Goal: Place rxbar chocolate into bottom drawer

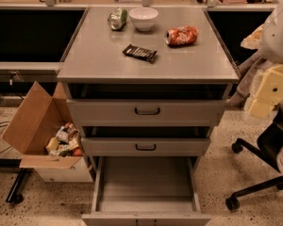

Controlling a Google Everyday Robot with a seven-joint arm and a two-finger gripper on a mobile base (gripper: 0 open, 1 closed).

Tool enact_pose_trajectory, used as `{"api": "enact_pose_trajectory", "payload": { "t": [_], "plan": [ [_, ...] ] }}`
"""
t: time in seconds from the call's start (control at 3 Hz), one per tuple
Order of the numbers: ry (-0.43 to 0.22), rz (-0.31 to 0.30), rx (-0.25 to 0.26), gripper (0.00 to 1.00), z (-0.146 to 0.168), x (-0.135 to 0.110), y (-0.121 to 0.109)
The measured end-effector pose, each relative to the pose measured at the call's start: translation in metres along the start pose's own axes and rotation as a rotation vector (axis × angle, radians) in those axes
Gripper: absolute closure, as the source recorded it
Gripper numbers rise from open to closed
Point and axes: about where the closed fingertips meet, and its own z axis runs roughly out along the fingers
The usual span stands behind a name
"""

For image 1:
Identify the pile of snack packets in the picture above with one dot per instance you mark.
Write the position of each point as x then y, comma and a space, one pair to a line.
66, 141

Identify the black table leg base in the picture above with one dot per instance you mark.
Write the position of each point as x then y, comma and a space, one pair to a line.
15, 195

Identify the grey top drawer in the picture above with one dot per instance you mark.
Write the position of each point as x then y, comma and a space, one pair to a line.
136, 112

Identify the open cardboard box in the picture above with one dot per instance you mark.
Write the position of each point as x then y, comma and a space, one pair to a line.
37, 119

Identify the grey jacket on chair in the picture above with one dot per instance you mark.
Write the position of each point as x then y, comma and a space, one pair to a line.
247, 70

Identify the crushed green soda can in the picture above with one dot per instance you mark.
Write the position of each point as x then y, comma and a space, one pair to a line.
117, 18

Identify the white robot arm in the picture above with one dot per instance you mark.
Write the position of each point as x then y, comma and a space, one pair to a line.
271, 43

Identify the grey drawer cabinet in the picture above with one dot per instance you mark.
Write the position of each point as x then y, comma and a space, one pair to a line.
96, 68

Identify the grey middle drawer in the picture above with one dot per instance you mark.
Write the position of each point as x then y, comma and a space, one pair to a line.
145, 141

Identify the grey bottom drawer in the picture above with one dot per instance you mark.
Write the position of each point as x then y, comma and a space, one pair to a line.
145, 191

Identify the grey drawer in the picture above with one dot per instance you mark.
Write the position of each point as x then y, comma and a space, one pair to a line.
145, 191
136, 112
145, 141

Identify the dark chocolate rxbar wrapper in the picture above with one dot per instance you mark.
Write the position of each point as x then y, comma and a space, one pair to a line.
140, 53

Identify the crushed orange soda can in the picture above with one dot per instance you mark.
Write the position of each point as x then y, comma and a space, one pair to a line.
182, 35

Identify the black office chair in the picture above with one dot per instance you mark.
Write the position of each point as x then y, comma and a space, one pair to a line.
269, 144

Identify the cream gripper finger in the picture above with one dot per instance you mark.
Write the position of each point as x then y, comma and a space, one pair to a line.
266, 92

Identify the white ceramic bowl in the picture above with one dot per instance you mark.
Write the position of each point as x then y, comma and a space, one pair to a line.
143, 18

